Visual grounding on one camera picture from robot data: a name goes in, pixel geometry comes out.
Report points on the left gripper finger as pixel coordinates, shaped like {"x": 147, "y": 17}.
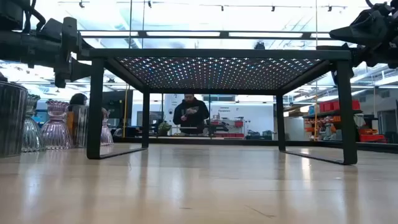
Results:
{"x": 81, "y": 70}
{"x": 83, "y": 45}

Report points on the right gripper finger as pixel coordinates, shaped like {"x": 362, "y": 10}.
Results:
{"x": 363, "y": 31}
{"x": 332, "y": 47}

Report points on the silver ribbed metal candle holder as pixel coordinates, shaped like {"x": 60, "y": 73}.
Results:
{"x": 79, "y": 124}

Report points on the pink ribbed glass candle holder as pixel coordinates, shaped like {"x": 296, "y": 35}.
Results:
{"x": 108, "y": 135}
{"x": 56, "y": 130}

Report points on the clear ribbed glass candle holder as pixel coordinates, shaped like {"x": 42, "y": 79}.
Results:
{"x": 31, "y": 133}

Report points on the dark ribbed glass cup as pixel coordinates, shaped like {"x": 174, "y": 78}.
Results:
{"x": 12, "y": 124}

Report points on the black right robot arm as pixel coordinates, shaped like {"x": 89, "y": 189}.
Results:
{"x": 395, "y": 56}

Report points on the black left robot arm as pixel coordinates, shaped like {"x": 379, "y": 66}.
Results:
{"x": 18, "y": 46}

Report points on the person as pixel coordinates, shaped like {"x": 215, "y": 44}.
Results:
{"x": 77, "y": 99}
{"x": 190, "y": 115}

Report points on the black monitor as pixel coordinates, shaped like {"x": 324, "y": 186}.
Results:
{"x": 118, "y": 104}

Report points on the storage rack with red bins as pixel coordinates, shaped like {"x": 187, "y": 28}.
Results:
{"x": 326, "y": 107}

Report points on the yellow pole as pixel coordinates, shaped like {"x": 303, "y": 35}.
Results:
{"x": 315, "y": 124}

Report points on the orange-red storage bin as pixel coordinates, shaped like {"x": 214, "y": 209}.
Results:
{"x": 371, "y": 137}

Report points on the small green potted plant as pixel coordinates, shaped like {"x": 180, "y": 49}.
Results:
{"x": 163, "y": 127}

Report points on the white poster board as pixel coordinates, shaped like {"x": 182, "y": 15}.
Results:
{"x": 258, "y": 115}

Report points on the black perforated metal riser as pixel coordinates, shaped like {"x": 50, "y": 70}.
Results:
{"x": 217, "y": 53}

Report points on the small red bin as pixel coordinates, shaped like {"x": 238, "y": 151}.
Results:
{"x": 238, "y": 124}

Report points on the row of red trays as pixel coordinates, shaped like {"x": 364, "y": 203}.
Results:
{"x": 230, "y": 135}

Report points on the black aluminium table frame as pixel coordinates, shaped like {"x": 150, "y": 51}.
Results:
{"x": 217, "y": 141}

